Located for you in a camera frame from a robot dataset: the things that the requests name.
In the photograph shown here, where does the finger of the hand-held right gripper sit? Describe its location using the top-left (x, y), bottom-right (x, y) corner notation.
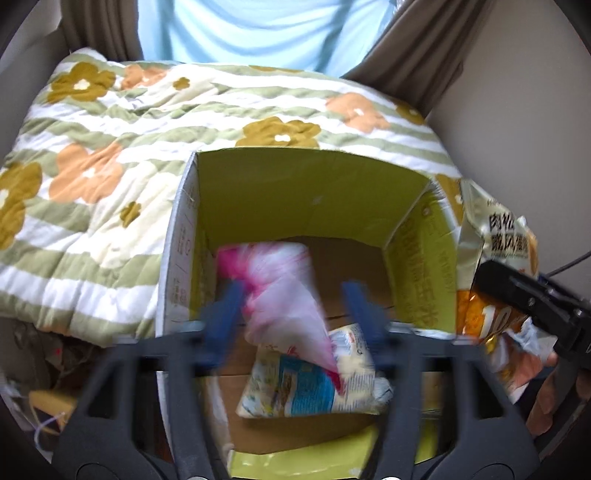
top-left (538, 273), bottom-right (591, 305)
top-left (473, 260), bottom-right (546, 326)

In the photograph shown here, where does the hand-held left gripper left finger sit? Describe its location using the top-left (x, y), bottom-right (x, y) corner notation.
top-left (53, 279), bottom-right (247, 480)

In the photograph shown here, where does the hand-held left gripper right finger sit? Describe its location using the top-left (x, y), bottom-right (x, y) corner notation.
top-left (341, 279), bottom-right (541, 480)

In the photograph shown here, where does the gold and orange snack bag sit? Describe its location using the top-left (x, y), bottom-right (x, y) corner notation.
top-left (455, 178), bottom-right (543, 402)

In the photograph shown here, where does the pink and white snack packet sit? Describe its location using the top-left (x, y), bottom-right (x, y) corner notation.
top-left (217, 240), bottom-right (342, 393)

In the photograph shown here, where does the cardboard box with green inside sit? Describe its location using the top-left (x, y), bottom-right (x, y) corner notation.
top-left (154, 147), bottom-right (462, 480)

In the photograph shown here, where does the person's right hand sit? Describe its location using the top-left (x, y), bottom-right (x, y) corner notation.
top-left (526, 367), bottom-right (561, 439)

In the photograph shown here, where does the peach patterned cloth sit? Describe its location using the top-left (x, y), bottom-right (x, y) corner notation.
top-left (501, 353), bottom-right (544, 400)

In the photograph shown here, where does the blue and white snack packet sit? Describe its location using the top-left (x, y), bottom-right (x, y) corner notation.
top-left (235, 323), bottom-right (394, 418)

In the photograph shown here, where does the yellow box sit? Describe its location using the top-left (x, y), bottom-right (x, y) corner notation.
top-left (28, 390), bottom-right (77, 423)

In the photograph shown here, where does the floral striped blanket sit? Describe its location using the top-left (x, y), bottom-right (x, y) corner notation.
top-left (0, 46), bottom-right (465, 352)

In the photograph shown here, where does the brown curtain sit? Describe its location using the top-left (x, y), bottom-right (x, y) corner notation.
top-left (60, 0), bottom-right (153, 63)
top-left (342, 0), bottom-right (495, 116)

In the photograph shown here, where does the light blue curtain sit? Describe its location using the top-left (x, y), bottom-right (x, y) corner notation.
top-left (136, 0), bottom-right (399, 77)

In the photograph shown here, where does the black cable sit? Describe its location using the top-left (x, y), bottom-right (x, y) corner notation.
top-left (549, 251), bottom-right (591, 278)

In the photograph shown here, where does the white cable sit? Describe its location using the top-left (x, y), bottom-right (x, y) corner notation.
top-left (31, 410), bottom-right (65, 450)

